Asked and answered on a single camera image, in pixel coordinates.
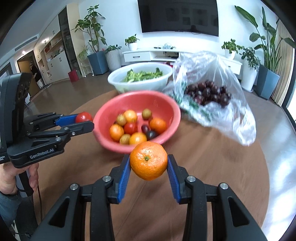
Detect red tomato top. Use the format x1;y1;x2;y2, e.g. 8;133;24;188
75;111;93;123

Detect small orange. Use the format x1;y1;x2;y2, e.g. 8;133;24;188
109;124;125;142
123;109;137;123

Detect brownish longan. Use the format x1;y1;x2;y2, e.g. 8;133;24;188
119;133;131;145
116;114;127;126
142;108;152;120

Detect yellow orange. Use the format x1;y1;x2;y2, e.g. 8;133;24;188
129;132;147;145

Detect dark purple plum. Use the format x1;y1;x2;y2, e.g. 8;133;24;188
145;130;158;141

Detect large front orange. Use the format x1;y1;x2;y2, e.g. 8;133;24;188
149;118;168;135

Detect grey sleeved left forearm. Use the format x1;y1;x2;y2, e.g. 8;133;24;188
0;192;22;227

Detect person's left hand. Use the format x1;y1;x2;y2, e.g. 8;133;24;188
0;162;39;195

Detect red plastic basin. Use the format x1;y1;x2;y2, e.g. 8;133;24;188
92;90;182;155

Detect brown tablecloth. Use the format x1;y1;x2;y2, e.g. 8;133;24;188
32;90;269;240

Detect red waste bin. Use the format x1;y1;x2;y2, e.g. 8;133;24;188
68;70;79;82

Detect green leafy vegetables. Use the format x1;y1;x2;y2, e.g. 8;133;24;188
123;68;164;83

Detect tall plant in blue pot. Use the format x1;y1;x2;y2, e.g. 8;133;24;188
74;4;108;75

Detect wooden storage shelf cabinet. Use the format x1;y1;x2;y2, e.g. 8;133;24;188
34;3;85;85

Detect plant in white ribbed pot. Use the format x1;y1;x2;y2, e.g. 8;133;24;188
105;45;121;72

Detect white basin with greens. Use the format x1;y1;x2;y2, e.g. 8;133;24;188
107;62;173;93

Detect pile of dark plums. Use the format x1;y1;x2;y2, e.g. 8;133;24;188
184;80;233;108

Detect clear plastic bag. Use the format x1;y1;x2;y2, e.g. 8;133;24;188
163;51;256;146

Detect small plant on cabinet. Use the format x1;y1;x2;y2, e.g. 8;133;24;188
221;39;242;60
125;34;139;51

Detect white TV cabinet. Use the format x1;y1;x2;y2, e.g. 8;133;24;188
122;48;242;75

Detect large right plant blue pot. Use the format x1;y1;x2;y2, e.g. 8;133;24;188
234;6;295;100

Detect right plant in white pot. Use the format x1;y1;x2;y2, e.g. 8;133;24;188
238;46;260;92

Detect small right plant on cabinet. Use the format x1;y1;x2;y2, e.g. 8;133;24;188
221;39;242;60

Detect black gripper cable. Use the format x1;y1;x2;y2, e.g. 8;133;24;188
36;185;43;223

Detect wall mounted black television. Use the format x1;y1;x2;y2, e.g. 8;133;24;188
138;0;219;37

